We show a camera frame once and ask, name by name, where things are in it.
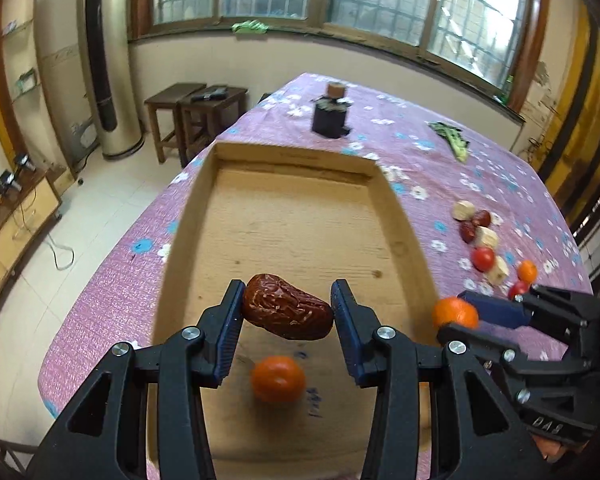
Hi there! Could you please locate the black jar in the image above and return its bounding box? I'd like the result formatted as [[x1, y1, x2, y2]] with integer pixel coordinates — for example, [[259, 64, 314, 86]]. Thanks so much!
[[312, 96, 353, 139]]

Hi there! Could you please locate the dark wooden stool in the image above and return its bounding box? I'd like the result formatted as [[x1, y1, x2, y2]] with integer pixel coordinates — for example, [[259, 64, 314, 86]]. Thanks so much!
[[177, 86, 249, 168], [144, 82, 208, 163]]

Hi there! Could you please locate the golden standing air conditioner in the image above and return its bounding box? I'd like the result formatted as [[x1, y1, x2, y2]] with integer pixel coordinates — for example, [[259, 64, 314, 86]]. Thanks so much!
[[35, 0, 145, 161]]

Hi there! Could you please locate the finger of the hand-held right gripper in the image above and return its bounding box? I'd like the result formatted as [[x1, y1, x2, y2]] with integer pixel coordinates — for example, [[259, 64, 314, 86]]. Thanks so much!
[[437, 324, 598, 411], [457, 285, 600, 346]]

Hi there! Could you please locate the green cloth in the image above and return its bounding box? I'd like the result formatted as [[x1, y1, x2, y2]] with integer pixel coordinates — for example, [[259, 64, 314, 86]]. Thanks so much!
[[231, 20, 270, 36]]

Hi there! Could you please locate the white cable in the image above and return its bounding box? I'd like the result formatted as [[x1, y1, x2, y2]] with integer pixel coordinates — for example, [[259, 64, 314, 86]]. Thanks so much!
[[47, 232, 76, 271]]

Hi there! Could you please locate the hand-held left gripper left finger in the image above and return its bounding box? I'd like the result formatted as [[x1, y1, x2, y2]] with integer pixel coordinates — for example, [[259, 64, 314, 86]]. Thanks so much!
[[25, 279, 247, 480]]

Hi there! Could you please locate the cardboard box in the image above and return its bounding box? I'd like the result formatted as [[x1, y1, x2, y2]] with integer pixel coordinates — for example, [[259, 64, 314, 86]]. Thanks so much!
[[147, 141, 438, 480]]

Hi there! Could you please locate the purple floral tablecloth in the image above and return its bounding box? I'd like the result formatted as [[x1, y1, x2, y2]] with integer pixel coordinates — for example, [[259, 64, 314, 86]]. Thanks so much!
[[37, 72, 593, 480]]

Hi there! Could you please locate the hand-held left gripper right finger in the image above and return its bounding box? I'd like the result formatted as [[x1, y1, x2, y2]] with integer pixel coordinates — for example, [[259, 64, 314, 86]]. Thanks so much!
[[330, 279, 553, 480]]

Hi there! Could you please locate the green bok choy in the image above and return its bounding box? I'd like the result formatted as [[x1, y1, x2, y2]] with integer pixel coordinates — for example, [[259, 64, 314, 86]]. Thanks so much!
[[427, 121, 471, 163]]

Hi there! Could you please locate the wooden tv cabinet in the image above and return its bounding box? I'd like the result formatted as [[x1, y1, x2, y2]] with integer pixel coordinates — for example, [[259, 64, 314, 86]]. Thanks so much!
[[0, 167, 63, 311]]

